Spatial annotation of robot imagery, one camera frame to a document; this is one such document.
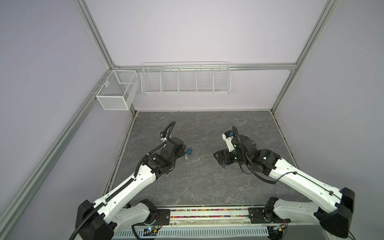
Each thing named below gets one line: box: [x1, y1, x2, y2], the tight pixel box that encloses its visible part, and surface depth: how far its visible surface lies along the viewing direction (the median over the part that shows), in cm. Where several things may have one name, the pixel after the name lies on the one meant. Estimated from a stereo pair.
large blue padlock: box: [184, 145, 193, 155], surface depth 99 cm
